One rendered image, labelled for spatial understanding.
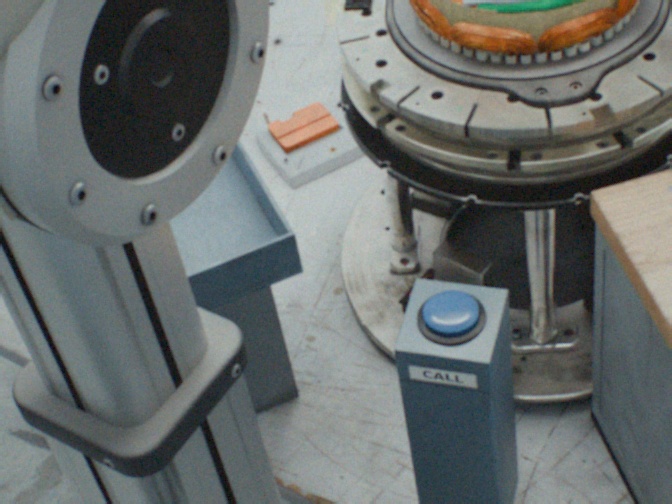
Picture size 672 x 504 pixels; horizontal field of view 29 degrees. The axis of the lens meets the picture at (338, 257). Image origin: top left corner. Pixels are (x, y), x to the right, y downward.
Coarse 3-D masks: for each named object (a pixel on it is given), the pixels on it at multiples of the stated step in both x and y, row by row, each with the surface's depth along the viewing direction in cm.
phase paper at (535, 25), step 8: (568, 8) 98; (504, 16) 98; (512, 16) 98; (520, 16) 98; (528, 16) 98; (536, 16) 98; (544, 16) 98; (552, 16) 98; (560, 16) 98; (568, 16) 98; (504, 24) 99; (512, 24) 98; (520, 24) 98; (528, 24) 98; (536, 24) 98; (544, 24) 98; (552, 24) 98; (560, 24) 98; (528, 32) 99; (536, 32) 99; (536, 40) 99; (536, 48) 100
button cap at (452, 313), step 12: (432, 300) 93; (444, 300) 92; (456, 300) 92; (468, 300) 92; (432, 312) 92; (444, 312) 91; (456, 312) 91; (468, 312) 91; (432, 324) 91; (444, 324) 91; (456, 324) 91; (468, 324) 91; (444, 336) 91; (456, 336) 91
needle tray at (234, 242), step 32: (224, 192) 106; (256, 192) 104; (192, 224) 104; (224, 224) 103; (256, 224) 103; (288, 224) 97; (192, 256) 101; (224, 256) 101; (256, 256) 96; (288, 256) 97; (192, 288) 95; (224, 288) 97; (256, 288) 98; (256, 320) 112; (256, 352) 115; (256, 384) 118; (288, 384) 119
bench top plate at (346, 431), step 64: (320, 0) 164; (320, 64) 155; (256, 128) 149; (320, 192) 140; (320, 256) 134; (0, 320) 133; (320, 320) 128; (320, 384) 122; (384, 384) 121; (320, 448) 117; (384, 448) 116; (576, 448) 113
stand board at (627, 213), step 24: (600, 192) 95; (624, 192) 94; (648, 192) 94; (600, 216) 94; (624, 216) 93; (648, 216) 92; (624, 240) 91; (648, 240) 91; (624, 264) 92; (648, 264) 89; (648, 288) 88
